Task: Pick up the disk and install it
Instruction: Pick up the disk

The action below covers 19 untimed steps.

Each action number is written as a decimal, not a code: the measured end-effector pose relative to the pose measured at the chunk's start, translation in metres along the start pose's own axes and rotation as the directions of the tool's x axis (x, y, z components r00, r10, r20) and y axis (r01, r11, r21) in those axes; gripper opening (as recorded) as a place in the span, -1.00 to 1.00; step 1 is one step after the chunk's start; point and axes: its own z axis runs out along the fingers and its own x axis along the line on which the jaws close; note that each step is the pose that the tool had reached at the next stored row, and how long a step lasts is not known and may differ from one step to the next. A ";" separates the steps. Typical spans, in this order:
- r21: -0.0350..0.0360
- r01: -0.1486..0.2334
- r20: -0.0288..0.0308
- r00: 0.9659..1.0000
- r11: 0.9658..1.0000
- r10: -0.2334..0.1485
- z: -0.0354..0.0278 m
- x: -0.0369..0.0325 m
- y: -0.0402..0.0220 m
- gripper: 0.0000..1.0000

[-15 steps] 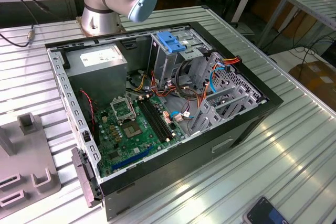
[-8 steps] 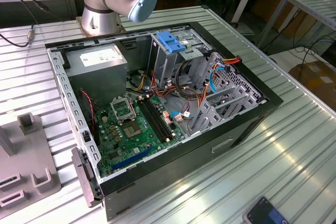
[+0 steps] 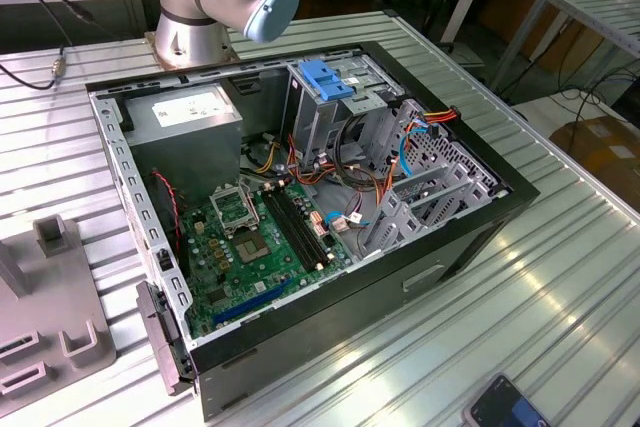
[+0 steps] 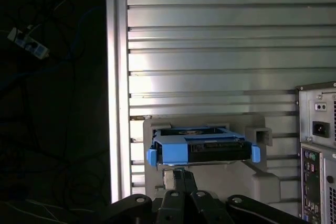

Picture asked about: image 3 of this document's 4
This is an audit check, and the CPU socket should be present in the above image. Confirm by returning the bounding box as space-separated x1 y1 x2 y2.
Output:
233 230 275 267

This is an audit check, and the large cardboard box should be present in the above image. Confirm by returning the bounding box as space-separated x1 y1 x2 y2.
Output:
519 6 601 73
549 114 640 188

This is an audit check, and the red yellow power wire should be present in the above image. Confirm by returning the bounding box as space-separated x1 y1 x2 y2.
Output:
372 105 461 228

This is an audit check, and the pale blue labelled wire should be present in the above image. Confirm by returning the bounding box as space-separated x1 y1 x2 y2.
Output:
323 213 375 237

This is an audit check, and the metal slat side table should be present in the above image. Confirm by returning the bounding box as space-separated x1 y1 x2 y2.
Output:
492 0 640 93

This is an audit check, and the cream board power connector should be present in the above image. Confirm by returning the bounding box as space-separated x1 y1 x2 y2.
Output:
308 210 330 239

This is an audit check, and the red black fan wire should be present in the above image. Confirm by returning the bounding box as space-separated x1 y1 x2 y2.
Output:
152 170 184 253

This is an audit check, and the green motherboard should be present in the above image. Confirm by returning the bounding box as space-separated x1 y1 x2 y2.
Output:
177 181 351 338

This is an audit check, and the black case fan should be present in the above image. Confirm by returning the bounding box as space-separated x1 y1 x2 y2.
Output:
149 169 191 281

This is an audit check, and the grey parts rack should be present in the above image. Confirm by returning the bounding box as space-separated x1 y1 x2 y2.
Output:
0 214 119 401

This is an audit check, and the blue data wire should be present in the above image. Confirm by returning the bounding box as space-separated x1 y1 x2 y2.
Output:
394 124 436 181

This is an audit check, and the black cable with metal connector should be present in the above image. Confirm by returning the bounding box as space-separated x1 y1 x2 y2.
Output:
0 0 96 91

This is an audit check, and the grey plastic case latch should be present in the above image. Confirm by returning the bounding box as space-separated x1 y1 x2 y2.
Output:
135 280 194 396

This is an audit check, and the thick black round cable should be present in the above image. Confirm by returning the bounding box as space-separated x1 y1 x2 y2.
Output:
332 114 382 193

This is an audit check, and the yellow black wire bundle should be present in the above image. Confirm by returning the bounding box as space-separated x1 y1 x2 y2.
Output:
242 139 282 176

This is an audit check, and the black RAM slot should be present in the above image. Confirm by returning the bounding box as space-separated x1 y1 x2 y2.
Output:
283 185 333 262
276 187 326 266
269 189 319 270
262 190 312 274

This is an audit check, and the smartphone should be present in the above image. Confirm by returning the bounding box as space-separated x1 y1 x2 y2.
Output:
462 373 551 427

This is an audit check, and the black PC case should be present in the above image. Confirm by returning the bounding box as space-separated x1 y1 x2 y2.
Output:
84 39 541 423

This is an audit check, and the red orange wire bundle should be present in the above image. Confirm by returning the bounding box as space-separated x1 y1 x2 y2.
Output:
287 132 351 188

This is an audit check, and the blue expansion slot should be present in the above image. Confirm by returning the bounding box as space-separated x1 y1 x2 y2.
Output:
213 276 295 327

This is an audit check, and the grey power supply unit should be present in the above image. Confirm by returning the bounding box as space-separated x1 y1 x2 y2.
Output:
122 82 245 208

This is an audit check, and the metal socket cover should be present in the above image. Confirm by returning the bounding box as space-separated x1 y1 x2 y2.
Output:
207 184 262 239

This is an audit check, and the blue plastic drive latch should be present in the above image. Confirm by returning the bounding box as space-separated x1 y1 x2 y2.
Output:
297 60 354 102

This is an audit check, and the grey optical drive cage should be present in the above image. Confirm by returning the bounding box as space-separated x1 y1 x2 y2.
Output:
282 54 406 163

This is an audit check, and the grey metal disk bay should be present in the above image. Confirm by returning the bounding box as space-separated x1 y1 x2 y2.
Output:
357 99 506 261

